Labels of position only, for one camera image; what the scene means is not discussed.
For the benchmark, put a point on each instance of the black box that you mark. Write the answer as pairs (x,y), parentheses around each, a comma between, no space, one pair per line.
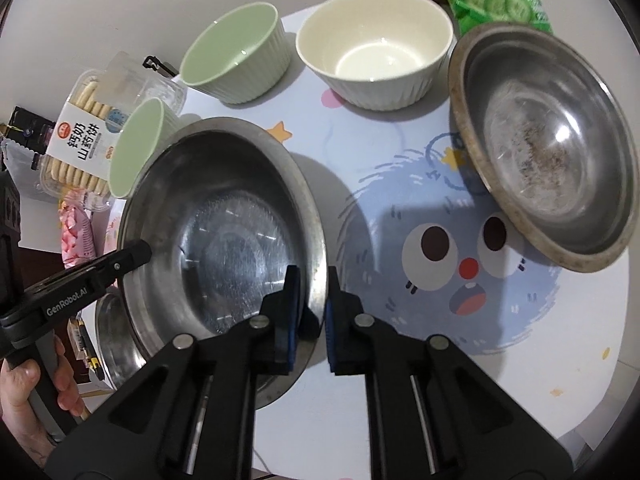
(25,127)

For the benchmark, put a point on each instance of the clear biscuit pack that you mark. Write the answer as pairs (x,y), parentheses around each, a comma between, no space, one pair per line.
(80,135)

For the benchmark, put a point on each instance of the steel bowl with stained rim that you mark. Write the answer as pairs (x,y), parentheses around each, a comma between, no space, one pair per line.
(550,150)

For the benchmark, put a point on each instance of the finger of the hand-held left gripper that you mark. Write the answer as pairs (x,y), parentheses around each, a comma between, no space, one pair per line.
(125,259)

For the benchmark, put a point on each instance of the white ribbed bowl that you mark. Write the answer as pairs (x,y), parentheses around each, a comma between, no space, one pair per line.
(370,45)

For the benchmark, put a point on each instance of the small steel dish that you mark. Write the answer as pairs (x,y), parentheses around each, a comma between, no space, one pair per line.
(109,345)

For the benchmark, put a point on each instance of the yellow and black pen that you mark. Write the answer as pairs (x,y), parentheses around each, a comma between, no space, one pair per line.
(90,352)

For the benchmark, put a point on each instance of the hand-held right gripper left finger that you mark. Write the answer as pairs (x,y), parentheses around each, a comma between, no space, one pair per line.
(292,312)

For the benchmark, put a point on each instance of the pink snack packet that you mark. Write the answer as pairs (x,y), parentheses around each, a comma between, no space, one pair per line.
(75,235)

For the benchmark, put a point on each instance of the person's left hand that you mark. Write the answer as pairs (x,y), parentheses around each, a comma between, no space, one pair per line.
(25,400)

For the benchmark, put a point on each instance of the light green ribbed bowl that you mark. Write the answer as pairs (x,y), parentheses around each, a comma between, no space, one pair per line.
(137,147)
(230,45)

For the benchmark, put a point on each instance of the clear glass cup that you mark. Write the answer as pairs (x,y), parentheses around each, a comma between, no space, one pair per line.
(142,82)

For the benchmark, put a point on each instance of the black clip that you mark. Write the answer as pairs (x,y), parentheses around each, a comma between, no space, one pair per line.
(155,65)

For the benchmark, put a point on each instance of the cartoon printed tablecloth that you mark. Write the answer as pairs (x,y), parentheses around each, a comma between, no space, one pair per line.
(400,200)

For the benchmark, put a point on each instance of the large steel bowl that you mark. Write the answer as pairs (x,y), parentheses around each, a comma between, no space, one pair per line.
(225,240)

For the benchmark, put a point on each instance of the dark brown cabinet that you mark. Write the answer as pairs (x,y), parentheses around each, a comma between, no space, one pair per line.
(7,215)

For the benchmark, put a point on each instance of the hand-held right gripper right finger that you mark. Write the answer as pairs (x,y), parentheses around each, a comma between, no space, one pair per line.
(331,330)

